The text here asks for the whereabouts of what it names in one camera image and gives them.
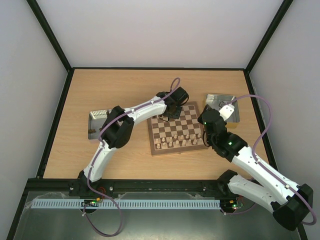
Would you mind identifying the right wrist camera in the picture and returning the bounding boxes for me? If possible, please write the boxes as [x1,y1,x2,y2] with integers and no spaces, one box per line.
[218,104,235,123]

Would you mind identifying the metal tin tray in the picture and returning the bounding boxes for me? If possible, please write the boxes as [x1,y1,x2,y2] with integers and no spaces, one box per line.
[87,109,112,140]
[203,93,240,129]

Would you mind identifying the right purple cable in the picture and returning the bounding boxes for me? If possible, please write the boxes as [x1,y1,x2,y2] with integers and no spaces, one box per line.
[222,94,318,225]

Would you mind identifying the left metal tin tray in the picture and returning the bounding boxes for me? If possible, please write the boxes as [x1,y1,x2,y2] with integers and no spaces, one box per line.
[87,109,112,140]

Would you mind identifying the light blue cable duct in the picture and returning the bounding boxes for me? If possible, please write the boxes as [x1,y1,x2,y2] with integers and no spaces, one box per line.
[30,199,221,210]

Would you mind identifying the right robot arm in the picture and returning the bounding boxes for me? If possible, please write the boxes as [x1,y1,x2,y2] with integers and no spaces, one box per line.
[198,104,314,231]

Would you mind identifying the right metal tin tray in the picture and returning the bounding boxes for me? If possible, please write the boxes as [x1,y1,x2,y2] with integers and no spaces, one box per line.
[203,93,240,129]

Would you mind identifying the wooden chess board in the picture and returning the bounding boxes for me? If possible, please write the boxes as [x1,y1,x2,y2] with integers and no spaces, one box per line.
[147,101,207,156]

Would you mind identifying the black frame base rail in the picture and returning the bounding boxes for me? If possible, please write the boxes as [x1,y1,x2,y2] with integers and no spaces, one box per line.
[24,178,238,199]

